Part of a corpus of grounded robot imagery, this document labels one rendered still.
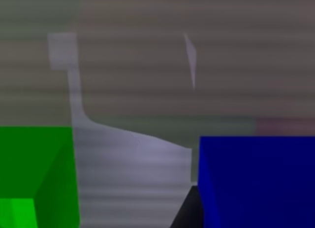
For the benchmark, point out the green block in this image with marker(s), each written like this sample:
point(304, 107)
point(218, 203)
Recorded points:
point(29, 164)

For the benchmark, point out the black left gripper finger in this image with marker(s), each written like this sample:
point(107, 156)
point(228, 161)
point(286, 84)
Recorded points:
point(190, 210)

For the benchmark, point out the blue block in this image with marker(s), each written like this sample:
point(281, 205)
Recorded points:
point(258, 183)

